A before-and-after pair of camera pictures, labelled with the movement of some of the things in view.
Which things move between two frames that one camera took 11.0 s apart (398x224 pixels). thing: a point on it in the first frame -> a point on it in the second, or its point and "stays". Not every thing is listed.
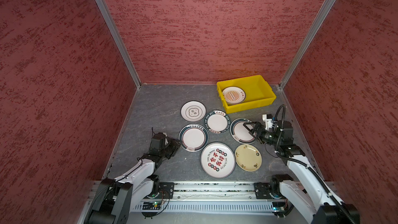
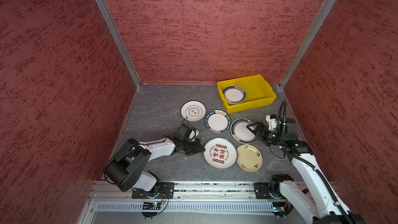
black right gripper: x=258 y=138 stays
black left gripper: x=172 y=142 -> x=197 y=149
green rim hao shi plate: x=217 y=121 stays
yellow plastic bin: x=246 y=93 stays
